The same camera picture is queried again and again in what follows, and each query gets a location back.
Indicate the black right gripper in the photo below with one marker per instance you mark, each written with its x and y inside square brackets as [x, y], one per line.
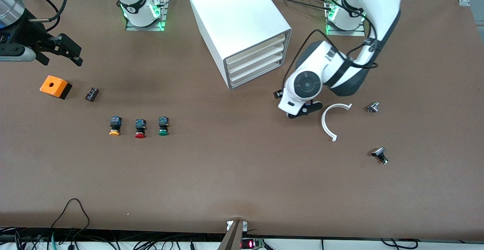
[27, 33]

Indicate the green mushroom push button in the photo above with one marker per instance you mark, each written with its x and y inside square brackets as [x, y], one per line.
[163, 125]

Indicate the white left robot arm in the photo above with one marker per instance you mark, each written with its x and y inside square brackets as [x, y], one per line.
[378, 0]

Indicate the yellow mushroom push button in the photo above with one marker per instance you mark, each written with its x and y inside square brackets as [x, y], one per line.
[115, 123]

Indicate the red mushroom push button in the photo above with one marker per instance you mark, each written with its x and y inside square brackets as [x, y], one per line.
[140, 126]

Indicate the white curved plastic arc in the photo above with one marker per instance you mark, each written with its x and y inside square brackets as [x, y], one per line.
[324, 123]

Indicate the black cylindrical capacitor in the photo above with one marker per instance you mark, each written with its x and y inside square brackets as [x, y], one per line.
[92, 94]

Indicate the black box red display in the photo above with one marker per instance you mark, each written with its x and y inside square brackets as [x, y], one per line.
[251, 244]

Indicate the orange black button enclosure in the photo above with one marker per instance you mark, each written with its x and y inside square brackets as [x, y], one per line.
[53, 85]

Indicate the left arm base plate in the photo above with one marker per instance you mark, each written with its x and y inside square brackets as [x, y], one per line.
[346, 32]

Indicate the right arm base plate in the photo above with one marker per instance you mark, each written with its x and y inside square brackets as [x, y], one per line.
[145, 28]

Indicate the silver knob switch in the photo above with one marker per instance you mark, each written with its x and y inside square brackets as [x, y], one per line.
[373, 107]

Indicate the silver black key switch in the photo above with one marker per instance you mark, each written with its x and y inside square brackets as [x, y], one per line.
[379, 153]

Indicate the brown camera mount post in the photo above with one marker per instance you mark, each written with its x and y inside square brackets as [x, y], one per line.
[232, 238]

